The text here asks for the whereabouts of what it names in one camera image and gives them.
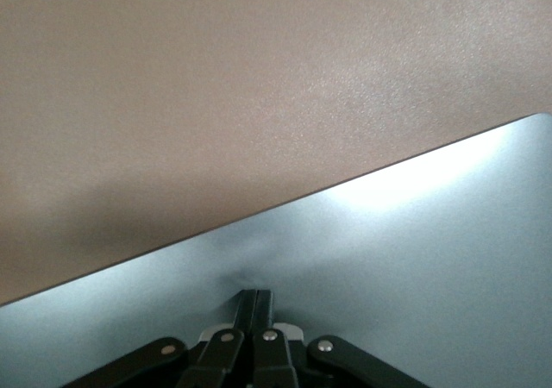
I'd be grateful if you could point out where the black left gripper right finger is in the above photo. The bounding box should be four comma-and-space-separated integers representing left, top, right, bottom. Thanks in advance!
252, 290, 430, 388

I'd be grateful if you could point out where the silver laptop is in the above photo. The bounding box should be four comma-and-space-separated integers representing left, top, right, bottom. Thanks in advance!
0, 111, 552, 388

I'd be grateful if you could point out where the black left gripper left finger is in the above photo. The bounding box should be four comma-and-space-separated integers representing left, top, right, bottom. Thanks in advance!
62, 288, 259, 388

